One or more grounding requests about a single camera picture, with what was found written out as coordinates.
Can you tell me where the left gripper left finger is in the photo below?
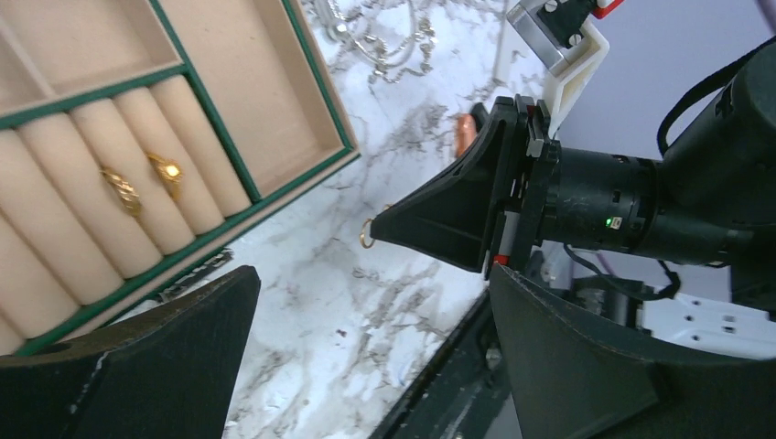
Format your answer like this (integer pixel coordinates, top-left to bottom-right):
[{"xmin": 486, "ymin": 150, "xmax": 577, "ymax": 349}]
[{"xmin": 1, "ymin": 265, "xmax": 261, "ymax": 438}]

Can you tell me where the gold leaf ring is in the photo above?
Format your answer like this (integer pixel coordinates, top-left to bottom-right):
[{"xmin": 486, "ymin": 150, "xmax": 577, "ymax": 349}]
[{"xmin": 100, "ymin": 166, "xmax": 144, "ymax": 218}]

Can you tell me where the orange highlighter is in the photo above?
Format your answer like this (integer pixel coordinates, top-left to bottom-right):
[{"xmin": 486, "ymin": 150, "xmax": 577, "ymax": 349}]
[{"xmin": 454, "ymin": 113, "xmax": 478, "ymax": 158}]

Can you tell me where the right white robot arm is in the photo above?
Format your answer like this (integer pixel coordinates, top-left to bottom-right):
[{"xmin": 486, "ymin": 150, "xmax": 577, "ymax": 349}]
[{"xmin": 362, "ymin": 40, "xmax": 775, "ymax": 359}]

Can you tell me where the gold double ring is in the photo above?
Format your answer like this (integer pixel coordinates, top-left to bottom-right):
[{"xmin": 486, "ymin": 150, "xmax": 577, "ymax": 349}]
[{"xmin": 359, "ymin": 204, "xmax": 393, "ymax": 251}]

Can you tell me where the silver chain necklace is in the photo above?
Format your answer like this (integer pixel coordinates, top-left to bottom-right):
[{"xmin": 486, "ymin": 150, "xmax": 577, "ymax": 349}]
[{"xmin": 327, "ymin": 0, "xmax": 437, "ymax": 85}]

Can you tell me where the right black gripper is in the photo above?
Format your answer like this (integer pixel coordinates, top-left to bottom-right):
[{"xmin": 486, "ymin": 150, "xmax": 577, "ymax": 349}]
[{"xmin": 370, "ymin": 95, "xmax": 560, "ymax": 273}]

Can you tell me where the green jewelry box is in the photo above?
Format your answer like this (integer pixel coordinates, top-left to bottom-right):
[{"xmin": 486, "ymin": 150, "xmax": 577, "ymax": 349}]
[{"xmin": 1, "ymin": 1, "xmax": 359, "ymax": 355}]

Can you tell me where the green black highlighter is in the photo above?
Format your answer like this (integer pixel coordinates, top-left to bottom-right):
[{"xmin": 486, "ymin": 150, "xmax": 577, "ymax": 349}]
[{"xmin": 469, "ymin": 102, "xmax": 489, "ymax": 132}]

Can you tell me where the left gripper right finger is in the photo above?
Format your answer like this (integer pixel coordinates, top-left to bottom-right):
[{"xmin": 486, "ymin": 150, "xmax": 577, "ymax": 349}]
[{"xmin": 490, "ymin": 265, "xmax": 775, "ymax": 438}]

